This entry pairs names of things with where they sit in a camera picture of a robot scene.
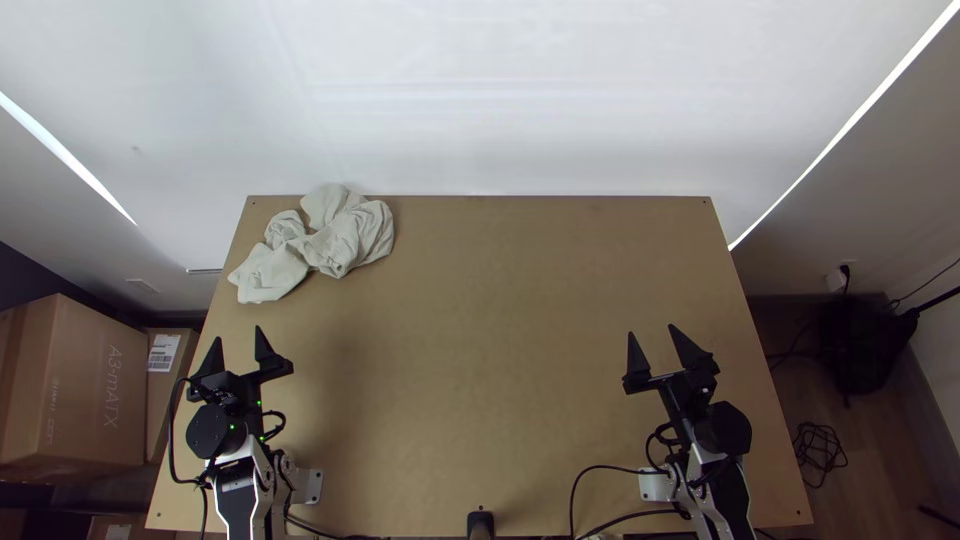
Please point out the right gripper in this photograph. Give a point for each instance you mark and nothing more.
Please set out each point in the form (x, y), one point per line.
(686, 394)

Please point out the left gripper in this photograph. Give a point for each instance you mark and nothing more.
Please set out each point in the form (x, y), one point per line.
(229, 390)

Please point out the white t-shirt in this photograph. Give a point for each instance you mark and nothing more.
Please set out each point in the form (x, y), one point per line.
(322, 240)

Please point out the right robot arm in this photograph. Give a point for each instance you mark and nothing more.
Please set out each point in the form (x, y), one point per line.
(720, 480)

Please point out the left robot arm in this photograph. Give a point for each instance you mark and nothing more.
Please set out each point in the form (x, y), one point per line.
(244, 487)

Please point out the cardboard box with label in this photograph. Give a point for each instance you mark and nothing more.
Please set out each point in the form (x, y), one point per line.
(169, 375)

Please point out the large cardboard box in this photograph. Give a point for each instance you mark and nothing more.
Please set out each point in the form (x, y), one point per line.
(67, 382)

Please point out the black bag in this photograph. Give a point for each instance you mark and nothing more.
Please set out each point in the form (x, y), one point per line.
(862, 345)

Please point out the small cardboard box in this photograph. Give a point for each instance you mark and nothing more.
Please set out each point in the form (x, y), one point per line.
(120, 529)

